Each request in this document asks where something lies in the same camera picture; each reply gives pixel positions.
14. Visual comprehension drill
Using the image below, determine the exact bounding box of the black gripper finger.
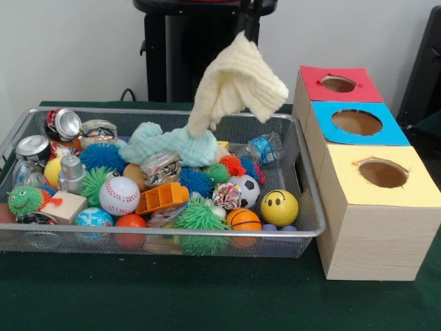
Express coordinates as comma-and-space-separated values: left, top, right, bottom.
236, 0, 251, 37
250, 0, 263, 48

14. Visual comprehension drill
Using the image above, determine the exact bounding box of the cream cloth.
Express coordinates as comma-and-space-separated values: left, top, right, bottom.
187, 30, 289, 139

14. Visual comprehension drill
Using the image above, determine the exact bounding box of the light blue cloth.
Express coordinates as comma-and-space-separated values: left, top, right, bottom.
116, 121, 218, 169

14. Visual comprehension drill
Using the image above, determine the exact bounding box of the shallow clear mesh bin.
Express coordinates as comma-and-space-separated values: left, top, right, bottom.
0, 106, 327, 259

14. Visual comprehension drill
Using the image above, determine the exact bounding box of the wooden box with three holes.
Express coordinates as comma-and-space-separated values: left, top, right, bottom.
291, 65, 441, 282

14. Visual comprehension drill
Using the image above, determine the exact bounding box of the crushed clear plastic bottle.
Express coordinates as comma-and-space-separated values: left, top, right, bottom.
245, 132, 285, 167

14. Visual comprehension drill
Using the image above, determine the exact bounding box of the small soccer ball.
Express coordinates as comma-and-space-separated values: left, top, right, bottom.
227, 174, 261, 210

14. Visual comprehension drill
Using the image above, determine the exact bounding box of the crushed silver can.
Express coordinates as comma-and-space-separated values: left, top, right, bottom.
139, 150, 183, 189

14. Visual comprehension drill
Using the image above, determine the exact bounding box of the black upright panel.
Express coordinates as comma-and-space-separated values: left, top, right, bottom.
396, 5, 441, 120

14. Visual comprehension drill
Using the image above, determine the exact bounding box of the yellow smiley ball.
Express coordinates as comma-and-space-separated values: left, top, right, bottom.
260, 189, 299, 228

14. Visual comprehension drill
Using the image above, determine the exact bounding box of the blue spiky ball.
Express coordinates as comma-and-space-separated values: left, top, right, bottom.
79, 143, 127, 173

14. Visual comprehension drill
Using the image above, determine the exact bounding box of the small orange basketball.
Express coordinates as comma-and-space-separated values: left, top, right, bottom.
225, 208, 263, 231

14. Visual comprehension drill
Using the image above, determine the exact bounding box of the dark green table cloth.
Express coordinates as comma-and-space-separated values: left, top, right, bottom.
0, 100, 441, 331
396, 109, 441, 163

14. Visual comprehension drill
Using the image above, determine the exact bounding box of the white baseball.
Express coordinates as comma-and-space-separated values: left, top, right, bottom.
99, 176, 141, 217

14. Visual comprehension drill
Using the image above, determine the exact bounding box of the blue globe ball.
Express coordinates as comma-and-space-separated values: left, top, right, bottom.
74, 207, 115, 228

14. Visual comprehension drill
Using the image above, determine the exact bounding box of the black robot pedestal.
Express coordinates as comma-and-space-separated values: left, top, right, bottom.
132, 0, 278, 103

